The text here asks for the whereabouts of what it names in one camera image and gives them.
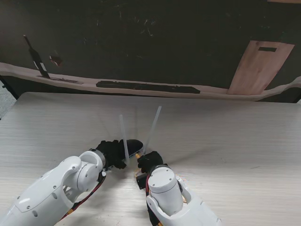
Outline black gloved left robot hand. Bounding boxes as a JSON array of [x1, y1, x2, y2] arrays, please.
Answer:
[[95, 139, 127, 170]]

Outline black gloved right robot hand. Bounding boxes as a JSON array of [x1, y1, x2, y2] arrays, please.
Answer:
[[137, 151, 164, 174]]

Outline black router with white antennas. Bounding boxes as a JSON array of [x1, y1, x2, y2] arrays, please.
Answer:
[[119, 105, 162, 164]]

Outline long black floor strip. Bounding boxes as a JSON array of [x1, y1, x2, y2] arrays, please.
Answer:
[[96, 81, 201, 95]]

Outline long beige floor band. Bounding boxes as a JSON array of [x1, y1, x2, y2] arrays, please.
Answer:
[[0, 62, 301, 102]]

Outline small red and black object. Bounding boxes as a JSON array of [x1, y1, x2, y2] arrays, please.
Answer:
[[48, 55, 63, 67]]

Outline black bottle-shaped stand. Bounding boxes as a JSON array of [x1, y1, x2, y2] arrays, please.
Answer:
[[23, 34, 51, 80]]

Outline light wooden board with slot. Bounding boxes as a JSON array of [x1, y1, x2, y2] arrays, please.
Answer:
[[229, 41, 296, 95]]

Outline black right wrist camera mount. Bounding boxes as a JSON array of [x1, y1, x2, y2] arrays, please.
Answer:
[[136, 173, 149, 191]]

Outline left arm black cable bundle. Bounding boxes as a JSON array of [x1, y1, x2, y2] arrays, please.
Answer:
[[58, 171, 106, 222]]

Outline right arm red black cables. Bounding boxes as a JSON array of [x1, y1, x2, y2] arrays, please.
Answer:
[[145, 178, 165, 226]]

